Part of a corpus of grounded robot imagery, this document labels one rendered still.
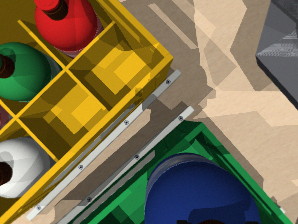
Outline yellow crate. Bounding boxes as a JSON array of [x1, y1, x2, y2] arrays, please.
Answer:
[[0, 0, 174, 224]]

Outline red bottle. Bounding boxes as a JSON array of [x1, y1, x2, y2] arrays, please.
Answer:
[[34, 0, 104, 59], [0, 104, 13, 130]]

